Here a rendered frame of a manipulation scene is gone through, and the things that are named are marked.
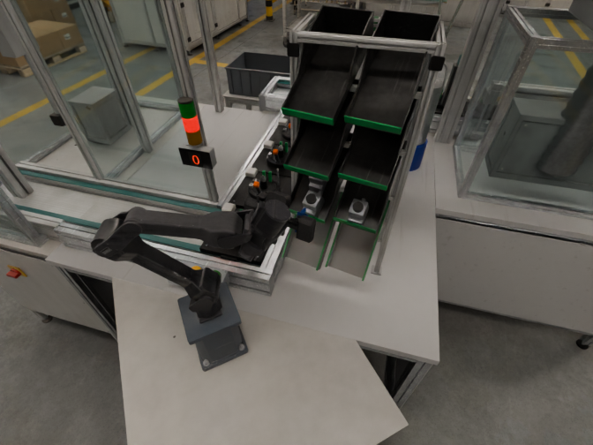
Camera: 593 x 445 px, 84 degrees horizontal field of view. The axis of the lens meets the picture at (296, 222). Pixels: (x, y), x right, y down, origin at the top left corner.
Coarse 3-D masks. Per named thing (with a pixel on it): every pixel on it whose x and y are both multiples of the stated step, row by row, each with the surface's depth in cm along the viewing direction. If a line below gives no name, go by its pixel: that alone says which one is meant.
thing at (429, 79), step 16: (304, 32) 76; (368, 48) 73; (384, 48) 72; (400, 48) 71; (416, 48) 71; (432, 48) 70; (432, 80) 74; (416, 112) 97; (416, 128) 83; (416, 144) 86; (400, 176) 94; (400, 192) 97; (384, 240) 113
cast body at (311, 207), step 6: (312, 192) 95; (318, 192) 100; (306, 198) 94; (312, 198) 94; (318, 198) 95; (306, 204) 95; (312, 204) 94; (318, 204) 95; (306, 210) 97; (312, 210) 97; (318, 210) 97
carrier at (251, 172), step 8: (248, 168) 151; (248, 176) 150; (256, 176) 150; (264, 176) 137; (272, 176) 150; (280, 176) 150; (240, 184) 146; (248, 184) 146; (264, 184) 139; (272, 184) 143; (280, 184) 146; (288, 184) 146; (240, 192) 142; (248, 192) 142; (256, 192) 139; (288, 192) 142; (232, 200) 138; (240, 200) 138
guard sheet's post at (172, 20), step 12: (168, 0) 88; (168, 12) 91; (168, 24) 92; (180, 24) 94; (180, 36) 96; (180, 48) 96; (180, 60) 99; (180, 72) 102; (192, 84) 106; (192, 96) 107; (204, 132) 118; (204, 144) 120; (204, 168) 127; (216, 192) 138
